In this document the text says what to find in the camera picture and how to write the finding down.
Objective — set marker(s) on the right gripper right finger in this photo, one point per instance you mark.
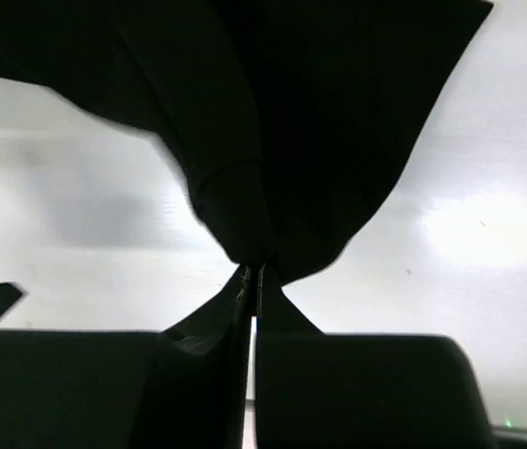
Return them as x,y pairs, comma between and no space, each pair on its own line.
320,390

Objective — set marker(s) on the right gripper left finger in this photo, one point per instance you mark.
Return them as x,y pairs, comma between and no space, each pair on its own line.
180,388

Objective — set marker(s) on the black skirt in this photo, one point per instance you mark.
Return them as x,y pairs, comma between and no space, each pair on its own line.
291,121

